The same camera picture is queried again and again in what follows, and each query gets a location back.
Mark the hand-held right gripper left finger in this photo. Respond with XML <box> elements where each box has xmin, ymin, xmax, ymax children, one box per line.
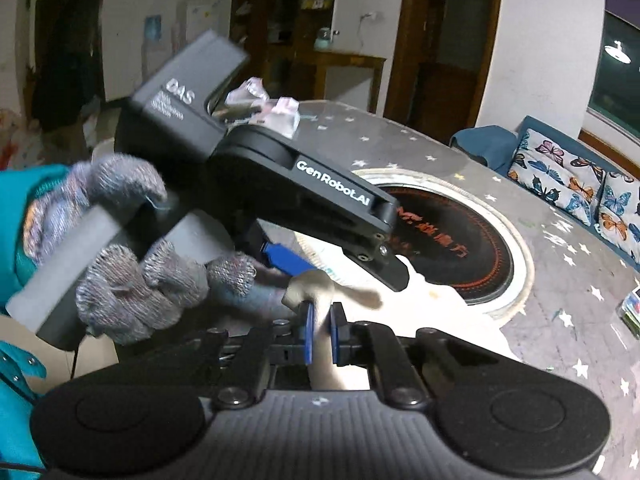
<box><xmin>169</xmin><ymin>301</ymin><xmax>317</xmax><ymax>409</ymax></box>

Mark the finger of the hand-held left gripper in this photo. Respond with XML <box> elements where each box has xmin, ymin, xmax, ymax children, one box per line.
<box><xmin>245</xmin><ymin>220</ymin><xmax>312</xmax><ymax>278</ymax></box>
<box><xmin>344</xmin><ymin>232</ymin><xmax>417</xmax><ymax>294</ymax></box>

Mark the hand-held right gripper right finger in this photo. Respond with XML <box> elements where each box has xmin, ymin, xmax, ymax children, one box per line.
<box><xmin>329</xmin><ymin>302</ymin><xmax>482</xmax><ymax>409</ymax></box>

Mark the cream knit sweater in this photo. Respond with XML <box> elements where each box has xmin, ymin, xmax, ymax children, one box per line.
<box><xmin>282</xmin><ymin>245</ymin><xmax>521</xmax><ymax>392</ymax></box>

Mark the person's left hand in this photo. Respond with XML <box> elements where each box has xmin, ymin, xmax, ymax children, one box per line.
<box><xmin>22</xmin><ymin>155</ymin><xmax>258</xmax><ymax>346</ymax></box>

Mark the round built-in induction cooker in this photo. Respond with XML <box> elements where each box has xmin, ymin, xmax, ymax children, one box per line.
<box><xmin>350</xmin><ymin>167</ymin><xmax>537</xmax><ymax>319</ymax></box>

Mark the wooden side cabinet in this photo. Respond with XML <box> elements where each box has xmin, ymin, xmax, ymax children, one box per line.
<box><xmin>262</xmin><ymin>46</ymin><xmax>389</xmax><ymax>114</ymax></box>

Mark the mint green jar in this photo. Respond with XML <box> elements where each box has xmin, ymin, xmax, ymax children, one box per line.
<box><xmin>314</xmin><ymin>27</ymin><xmax>339</xmax><ymax>54</ymax></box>

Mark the blue sofa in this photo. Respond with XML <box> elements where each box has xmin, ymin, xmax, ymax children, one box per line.
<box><xmin>450</xmin><ymin>115</ymin><xmax>640</xmax><ymax>274</ymax></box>

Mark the wooden shelf cabinet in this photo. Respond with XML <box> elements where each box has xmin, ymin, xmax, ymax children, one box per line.
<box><xmin>230</xmin><ymin>0</ymin><xmax>407</xmax><ymax>103</ymax></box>

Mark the brown wooden door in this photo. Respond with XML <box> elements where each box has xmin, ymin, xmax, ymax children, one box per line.
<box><xmin>384</xmin><ymin>0</ymin><xmax>504</xmax><ymax>142</ymax></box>

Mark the dark doorway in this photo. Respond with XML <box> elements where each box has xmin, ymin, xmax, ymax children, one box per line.
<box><xmin>31</xmin><ymin>0</ymin><xmax>107</xmax><ymax>132</ymax></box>

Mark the green white packet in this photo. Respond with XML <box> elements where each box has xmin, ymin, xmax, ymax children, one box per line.
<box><xmin>620</xmin><ymin>286</ymin><xmax>640</xmax><ymax>339</ymax></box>

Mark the teal jacket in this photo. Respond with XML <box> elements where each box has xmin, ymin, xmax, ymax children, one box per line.
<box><xmin>0</xmin><ymin>340</ymin><xmax>49</xmax><ymax>472</ymax></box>

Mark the dark window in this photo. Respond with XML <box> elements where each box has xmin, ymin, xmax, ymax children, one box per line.
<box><xmin>585</xmin><ymin>0</ymin><xmax>640</xmax><ymax>134</ymax></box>

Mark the blue wall poster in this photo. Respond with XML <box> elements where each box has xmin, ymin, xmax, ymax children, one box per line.
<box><xmin>144</xmin><ymin>14</ymin><xmax>164</xmax><ymax>49</ymax></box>

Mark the black cable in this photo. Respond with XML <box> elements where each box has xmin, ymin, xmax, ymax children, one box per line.
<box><xmin>69</xmin><ymin>330</ymin><xmax>90</xmax><ymax>382</ymax></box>

